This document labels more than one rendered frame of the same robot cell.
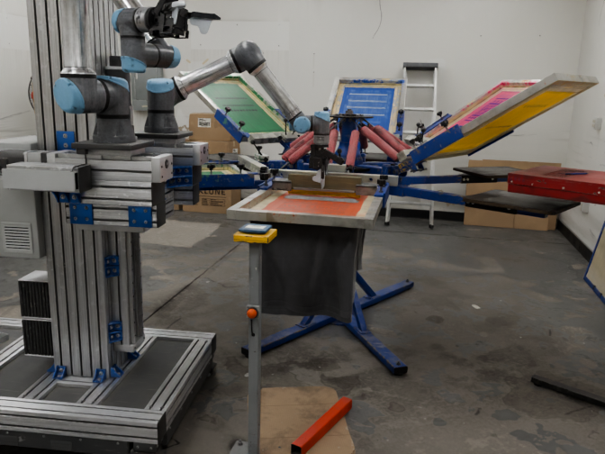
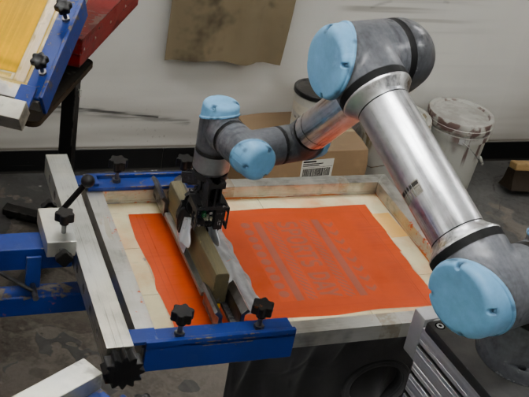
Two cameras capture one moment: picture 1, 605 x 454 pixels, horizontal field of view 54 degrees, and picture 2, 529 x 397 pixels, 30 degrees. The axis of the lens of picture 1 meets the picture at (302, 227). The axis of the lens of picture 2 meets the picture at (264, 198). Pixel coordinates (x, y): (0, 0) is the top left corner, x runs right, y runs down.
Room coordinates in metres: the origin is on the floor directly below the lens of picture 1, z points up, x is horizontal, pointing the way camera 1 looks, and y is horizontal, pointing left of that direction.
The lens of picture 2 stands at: (3.77, 1.38, 2.18)
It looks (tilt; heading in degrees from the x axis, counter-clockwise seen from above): 30 degrees down; 233
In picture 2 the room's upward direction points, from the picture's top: 11 degrees clockwise
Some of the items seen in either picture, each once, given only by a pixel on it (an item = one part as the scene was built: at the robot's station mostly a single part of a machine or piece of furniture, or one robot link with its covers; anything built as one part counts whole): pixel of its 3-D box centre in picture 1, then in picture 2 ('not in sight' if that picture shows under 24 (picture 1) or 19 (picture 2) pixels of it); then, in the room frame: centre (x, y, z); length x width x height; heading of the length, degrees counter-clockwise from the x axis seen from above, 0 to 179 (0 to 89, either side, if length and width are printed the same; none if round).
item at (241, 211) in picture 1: (316, 201); (282, 253); (2.62, -0.06, 0.97); 0.79 x 0.58 x 0.04; 169
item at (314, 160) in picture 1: (319, 157); (207, 196); (2.83, -0.07, 1.15); 0.09 x 0.08 x 0.12; 79
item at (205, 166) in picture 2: (320, 140); (213, 160); (2.82, -0.08, 1.23); 0.08 x 0.08 x 0.05
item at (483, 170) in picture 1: (440, 177); not in sight; (3.87, -0.90, 0.91); 1.34 x 0.40 x 0.08; 109
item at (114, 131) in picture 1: (113, 127); not in sight; (2.17, 0.70, 1.31); 0.15 x 0.15 x 0.10
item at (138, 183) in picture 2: (382, 195); (148, 189); (2.80, -0.38, 0.97); 0.30 x 0.05 x 0.07; 169
